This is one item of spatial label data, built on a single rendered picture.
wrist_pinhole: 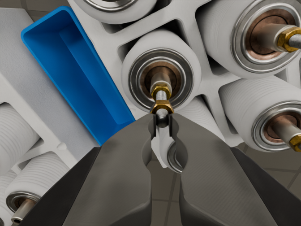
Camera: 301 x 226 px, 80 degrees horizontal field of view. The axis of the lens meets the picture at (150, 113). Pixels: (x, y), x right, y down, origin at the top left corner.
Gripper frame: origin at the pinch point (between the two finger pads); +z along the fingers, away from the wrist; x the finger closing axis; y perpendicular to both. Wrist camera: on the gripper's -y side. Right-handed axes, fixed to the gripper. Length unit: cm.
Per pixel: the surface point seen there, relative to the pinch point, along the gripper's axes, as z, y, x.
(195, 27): 16.5, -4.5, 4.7
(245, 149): 34, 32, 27
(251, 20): 9.0, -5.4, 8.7
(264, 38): 8.0, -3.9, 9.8
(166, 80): 6.8, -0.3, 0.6
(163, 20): 16.5, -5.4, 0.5
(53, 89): 24.8, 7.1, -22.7
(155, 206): 34, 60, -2
